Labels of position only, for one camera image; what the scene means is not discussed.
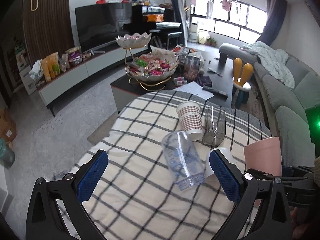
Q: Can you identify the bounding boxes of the pink plastic cup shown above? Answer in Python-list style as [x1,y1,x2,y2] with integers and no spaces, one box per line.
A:
[244,137,282,176]

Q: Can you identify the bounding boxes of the white paper cup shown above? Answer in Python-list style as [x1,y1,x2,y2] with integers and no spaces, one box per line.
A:
[204,147,234,179]

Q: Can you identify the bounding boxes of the clear glass cup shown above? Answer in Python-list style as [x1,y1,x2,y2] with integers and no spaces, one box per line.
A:
[202,107,226,148]

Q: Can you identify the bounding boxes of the clear plastic cup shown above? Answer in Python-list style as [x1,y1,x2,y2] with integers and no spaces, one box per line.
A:
[162,131,204,191]

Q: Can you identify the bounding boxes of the brown patterned paper cup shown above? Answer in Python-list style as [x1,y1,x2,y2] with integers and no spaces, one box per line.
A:
[176,101,203,141]

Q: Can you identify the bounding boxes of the grey sectional sofa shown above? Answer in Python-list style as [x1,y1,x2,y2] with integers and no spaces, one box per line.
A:
[220,43,319,166]

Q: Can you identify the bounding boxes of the checkered white tablecloth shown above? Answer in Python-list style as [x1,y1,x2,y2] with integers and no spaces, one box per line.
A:
[53,90,273,240]

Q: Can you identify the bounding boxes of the yellow rabbit ear stool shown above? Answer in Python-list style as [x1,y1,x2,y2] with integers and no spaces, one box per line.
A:
[233,58,254,109]

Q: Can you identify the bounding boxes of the light green blanket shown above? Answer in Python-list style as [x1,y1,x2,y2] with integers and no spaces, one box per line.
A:
[240,41,295,89]

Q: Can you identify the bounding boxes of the black remote control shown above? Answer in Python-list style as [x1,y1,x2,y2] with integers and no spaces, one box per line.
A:
[202,86,228,98]

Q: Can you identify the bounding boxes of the white papers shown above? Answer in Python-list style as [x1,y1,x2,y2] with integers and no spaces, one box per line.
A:
[175,81,214,100]

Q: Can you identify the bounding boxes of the black coffee table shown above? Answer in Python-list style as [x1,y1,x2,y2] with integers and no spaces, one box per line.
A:
[110,49,234,113]

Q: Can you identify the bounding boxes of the white plastic bag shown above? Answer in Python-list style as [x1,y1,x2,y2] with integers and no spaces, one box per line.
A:
[29,60,43,81]

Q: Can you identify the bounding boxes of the orange snack bag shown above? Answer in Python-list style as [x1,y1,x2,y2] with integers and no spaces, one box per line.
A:
[40,52,61,83]

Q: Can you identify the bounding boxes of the jar of nuts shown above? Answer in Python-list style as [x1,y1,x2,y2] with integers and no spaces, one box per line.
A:
[183,56,201,82]

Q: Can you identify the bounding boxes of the white tv cabinet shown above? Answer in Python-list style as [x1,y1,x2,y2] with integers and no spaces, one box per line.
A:
[39,47,146,112]

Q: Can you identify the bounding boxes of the two-tier snack bowl stand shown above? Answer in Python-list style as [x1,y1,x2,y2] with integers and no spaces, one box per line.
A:
[116,33,179,92]

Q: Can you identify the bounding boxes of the flat screen television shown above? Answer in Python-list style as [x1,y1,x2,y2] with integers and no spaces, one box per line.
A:
[75,3,132,51]

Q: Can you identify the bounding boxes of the black upright piano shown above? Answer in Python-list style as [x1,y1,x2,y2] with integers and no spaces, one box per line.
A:
[123,5,182,49]

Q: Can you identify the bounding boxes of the navy blue curtain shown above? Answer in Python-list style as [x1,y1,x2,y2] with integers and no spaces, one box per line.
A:
[171,0,188,46]

